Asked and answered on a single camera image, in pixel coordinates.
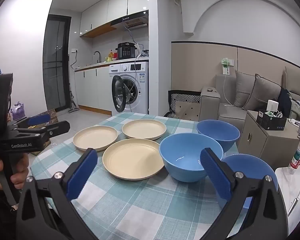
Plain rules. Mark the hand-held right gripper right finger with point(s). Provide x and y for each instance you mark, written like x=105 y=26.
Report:
x=215 y=177

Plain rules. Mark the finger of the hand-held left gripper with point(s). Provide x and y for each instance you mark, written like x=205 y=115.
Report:
x=38 y=120
x=57 y=127

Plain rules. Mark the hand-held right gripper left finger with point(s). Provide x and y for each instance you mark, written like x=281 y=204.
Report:
x=81 y=175

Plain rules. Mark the blue bowl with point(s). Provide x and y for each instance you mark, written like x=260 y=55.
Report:
x=185 y=152
x=250 y=165
x=218 y=130

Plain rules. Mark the cream plate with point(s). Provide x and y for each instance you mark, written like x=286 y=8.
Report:
x=132 y=158
x=143 y=128
x=95 y=137

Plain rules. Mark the person's left hand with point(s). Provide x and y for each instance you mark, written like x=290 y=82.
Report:
x=20 y=172

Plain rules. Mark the brown patterned board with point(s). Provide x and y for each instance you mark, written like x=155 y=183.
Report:
x=51 y=116

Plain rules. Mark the purple plastic bag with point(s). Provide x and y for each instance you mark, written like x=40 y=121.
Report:
x=17 y=112

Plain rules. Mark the stick vacuum cleaner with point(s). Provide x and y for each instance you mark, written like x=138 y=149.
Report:
x=72 y=105

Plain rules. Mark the white base cabinets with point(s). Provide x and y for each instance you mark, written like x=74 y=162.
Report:
x=90 y=90

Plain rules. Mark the dark glass door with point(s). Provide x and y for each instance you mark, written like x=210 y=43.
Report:
x=55 y=67

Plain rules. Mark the grey nightstand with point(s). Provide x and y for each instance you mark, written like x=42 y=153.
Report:
x=260 y=142

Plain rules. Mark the teal checked tablecloth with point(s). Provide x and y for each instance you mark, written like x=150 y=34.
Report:
x=130 y=205

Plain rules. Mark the grey sofa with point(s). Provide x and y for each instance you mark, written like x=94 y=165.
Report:
x=227 y=112

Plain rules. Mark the beige diamond print cushion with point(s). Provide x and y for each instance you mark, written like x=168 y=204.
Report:
x=187 y=111

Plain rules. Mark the kitchen countertop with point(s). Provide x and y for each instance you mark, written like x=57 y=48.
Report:
x=97 y=66

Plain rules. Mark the black box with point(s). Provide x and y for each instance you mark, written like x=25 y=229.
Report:
x=267 y=123

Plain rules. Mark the white side table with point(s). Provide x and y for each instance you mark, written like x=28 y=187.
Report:
x=292 y=187

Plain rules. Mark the kitchen faucet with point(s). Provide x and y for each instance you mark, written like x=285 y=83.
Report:
x=99 y=56

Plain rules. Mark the black white patterned cushion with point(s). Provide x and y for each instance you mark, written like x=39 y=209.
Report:
x=185 y=96

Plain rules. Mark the clear water bottle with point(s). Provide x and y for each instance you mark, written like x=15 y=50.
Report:
x=298 y=155

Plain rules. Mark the grey cushion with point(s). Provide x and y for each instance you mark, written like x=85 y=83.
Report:
x=242 y=90
x=262 y=92

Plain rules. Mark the white box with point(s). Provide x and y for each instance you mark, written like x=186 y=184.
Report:
x=272 y=105

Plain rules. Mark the white washing machine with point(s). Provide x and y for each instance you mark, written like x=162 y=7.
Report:
x=140 y=80

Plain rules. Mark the black pressure cooker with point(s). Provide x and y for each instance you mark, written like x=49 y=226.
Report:
x=125 y=51

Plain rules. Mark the dark clothing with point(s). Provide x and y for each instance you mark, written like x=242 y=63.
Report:
x=285 y=102

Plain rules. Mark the range hood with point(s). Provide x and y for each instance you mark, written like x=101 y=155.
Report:
x=132 y=20

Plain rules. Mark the white wall outlet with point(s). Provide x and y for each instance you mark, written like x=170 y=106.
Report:
x=226 y=66

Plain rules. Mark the white wall cabinets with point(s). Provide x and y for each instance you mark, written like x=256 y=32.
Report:
x=100 y=12

